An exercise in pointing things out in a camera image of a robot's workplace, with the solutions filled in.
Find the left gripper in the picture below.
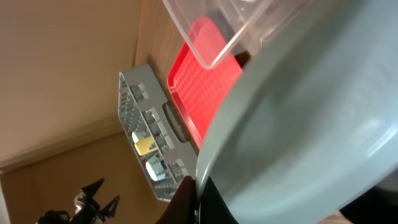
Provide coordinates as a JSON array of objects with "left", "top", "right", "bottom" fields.
[{"left": 36, "top": 178, "right": 120, "bottom": 224}]

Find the large light blue plate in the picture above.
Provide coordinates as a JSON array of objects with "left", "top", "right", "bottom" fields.
[{"left": 195, "top": 0, "right": 397, "bottom": 223}]

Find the small light blue bowl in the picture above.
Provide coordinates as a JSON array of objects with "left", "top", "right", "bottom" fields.
[{"left": 146, "top": 155, "right": 167, "bottom": 182}]

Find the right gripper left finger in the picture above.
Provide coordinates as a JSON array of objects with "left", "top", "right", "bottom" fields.
[{"left": 155, "top": 176, "right": 197, "bottom": 224}]

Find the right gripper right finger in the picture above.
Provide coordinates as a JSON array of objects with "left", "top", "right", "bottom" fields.
[{"left": 198, "top": 178, "right": 238, "bottom": 224}]

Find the clear plastic bin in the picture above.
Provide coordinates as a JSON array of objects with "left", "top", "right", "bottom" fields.
[{"left": 163, "top": 0, "right": 312, "bottom": 69}]

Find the grey dishwasher rack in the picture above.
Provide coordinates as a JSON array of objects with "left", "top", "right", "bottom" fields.
[{"left": 118, "top": 64, "right": 197, "bottom": 202}]

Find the red plastic tray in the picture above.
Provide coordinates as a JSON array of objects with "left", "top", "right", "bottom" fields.
[{"left": 166, "top": 16, "right": 244, "bottom": 150}]

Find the green bowl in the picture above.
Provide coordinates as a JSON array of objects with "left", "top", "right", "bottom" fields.
[{"left": 131, "top": 130, "right": 147, "bottom": 143}]

